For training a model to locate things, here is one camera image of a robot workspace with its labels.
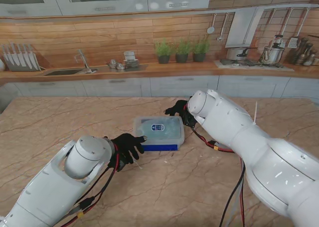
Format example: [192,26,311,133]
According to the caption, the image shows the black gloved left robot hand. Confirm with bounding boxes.
[109,133,148,165]

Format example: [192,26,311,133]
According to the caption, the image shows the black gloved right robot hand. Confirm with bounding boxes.
[164,99,190,118]

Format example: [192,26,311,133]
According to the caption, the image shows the clear plastic lid blue label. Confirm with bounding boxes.
[133,115,186,146]

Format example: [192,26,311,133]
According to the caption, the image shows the clear bubble film sheet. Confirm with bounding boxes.
[139,117,180,140]

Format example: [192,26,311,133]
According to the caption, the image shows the clear plastic crate blue handles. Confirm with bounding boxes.
[133,116,186,152]

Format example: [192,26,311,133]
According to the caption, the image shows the printed kitchen backdrop banner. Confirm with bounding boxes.
[0,0,319,99]

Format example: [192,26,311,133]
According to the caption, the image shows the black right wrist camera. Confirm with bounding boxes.
[182,111,199,129]

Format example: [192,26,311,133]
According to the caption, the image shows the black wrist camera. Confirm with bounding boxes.
[182,111,199,129]
[109,153,131,173]

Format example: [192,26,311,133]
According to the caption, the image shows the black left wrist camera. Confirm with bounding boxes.
[109,153,131,173]

